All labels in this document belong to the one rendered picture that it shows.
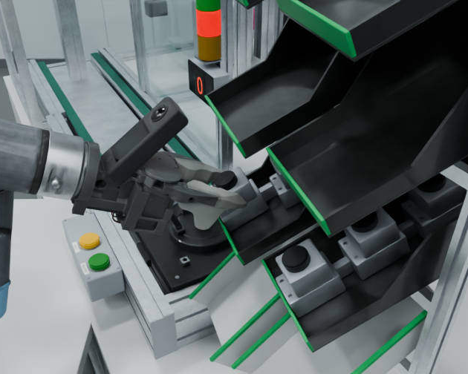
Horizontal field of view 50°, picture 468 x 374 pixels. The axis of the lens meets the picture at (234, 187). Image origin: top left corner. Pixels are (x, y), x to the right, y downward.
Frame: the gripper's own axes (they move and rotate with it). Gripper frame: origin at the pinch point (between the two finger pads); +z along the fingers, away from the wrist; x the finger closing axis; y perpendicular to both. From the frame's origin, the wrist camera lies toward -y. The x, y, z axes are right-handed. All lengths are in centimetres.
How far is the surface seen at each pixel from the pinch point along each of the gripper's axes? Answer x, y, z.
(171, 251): -21.3, 27.9, 6.6
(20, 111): -121, 52, -18
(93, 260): -23.3, 34.0, -6.9
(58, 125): -87, 38, -10
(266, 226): 4.7, 2.4, 4.4
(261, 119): 3.8, -11.3, -3.0
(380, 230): 18.8, -8.4, 7.1
